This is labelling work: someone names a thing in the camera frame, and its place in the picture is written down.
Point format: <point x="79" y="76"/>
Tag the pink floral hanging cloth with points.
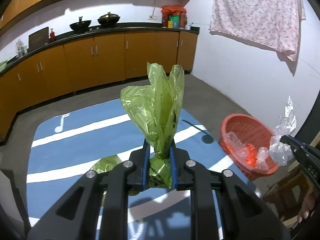
<point x="271" y="23"/>

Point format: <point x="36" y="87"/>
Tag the clear plastic wrap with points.
<point x="281" y="152"/>

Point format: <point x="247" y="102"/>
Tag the orange red wrapper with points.
<point x="252" y="153"/>

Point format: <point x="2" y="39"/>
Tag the black wok with lid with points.
<point x="108" y="20"/>

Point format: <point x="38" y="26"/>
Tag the red plastic basket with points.
<point x="250" y="131"/>

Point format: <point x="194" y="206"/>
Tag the red bag of groceries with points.
<point x="174" y="16"/>

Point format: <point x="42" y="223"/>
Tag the small bubble wrap piece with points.
<point x="261" y="158"/>

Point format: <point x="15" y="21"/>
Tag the light green plastic bag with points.
<point x="155" y="110"/>

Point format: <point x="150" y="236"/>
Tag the dark cutting board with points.
<point x="38" y="39"/>

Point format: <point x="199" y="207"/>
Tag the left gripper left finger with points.
<point x="96" y="198"/>

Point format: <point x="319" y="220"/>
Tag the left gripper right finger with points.
<point x="221" y="203"/>

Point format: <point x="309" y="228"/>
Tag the red bottle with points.
<point x="52" y="35"/>

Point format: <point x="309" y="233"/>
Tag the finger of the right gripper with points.
<point x="307" y="156"/>

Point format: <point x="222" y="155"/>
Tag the person's right hand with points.
<point x="308" y="205"/>

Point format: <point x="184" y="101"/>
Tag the wooden stool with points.
<point x="285" y="197"/>

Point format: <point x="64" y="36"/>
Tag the clear bubble wrap sheet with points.
<point x="238" y="146"/>

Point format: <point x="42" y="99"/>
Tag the black wok pan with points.
<point x="81" y="25"/>

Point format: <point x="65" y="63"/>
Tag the orange lower kitchen cabinets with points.
<point x="89" y="62"/>

